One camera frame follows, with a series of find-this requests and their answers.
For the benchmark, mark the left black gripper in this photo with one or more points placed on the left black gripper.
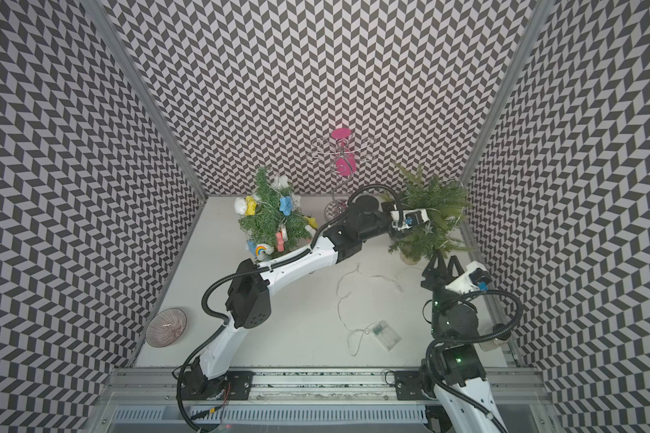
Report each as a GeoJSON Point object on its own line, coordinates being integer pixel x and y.
{"type": "Point", "coordinates": [398, 234]}

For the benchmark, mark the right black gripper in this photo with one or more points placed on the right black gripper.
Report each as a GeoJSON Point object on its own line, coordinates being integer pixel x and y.
{"type": "Point", "coordinates": [440, 272]}

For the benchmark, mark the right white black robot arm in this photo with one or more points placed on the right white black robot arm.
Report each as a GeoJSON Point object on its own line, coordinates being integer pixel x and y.
{"type": "Point", "coordinates": [451, 370]}

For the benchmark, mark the right green fern tree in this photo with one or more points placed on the right green fern tree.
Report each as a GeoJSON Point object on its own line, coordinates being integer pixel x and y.
{"type": "Point", "coordinates": [444, 203]}

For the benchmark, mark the left green christmas tree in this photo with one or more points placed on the left green christmas tree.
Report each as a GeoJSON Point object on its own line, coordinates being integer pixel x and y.
{"type": "Point", "coordinates": [271, 216]}

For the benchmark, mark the fairy light battery box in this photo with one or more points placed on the fairy light battery box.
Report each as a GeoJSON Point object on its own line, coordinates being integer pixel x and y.
{"type": "Point", "coordinates": [385, 335]}

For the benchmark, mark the glass jar black lid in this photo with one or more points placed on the glass jar black lid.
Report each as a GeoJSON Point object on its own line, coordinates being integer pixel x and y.
{"type": "Point", "coordinates": [496, 342]}

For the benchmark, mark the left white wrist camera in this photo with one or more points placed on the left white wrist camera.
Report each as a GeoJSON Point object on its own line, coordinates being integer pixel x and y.
{"type": "Point", "coordinates": [409, 218]}

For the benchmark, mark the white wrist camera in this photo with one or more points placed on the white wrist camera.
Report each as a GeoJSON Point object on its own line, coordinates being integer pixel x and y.
{"type": "Point", "coordinates": [409, 218]}
{"type": "Point", "coordinates": [475, 279]}

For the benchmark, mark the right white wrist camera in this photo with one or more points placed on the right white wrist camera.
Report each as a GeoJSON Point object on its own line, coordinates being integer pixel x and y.
{"type": "Point", "coordinates": [475, 279]}

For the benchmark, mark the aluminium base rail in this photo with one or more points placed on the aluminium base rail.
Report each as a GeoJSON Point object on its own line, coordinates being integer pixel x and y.
{"type": "Point", "coordinates": [272, 400]}

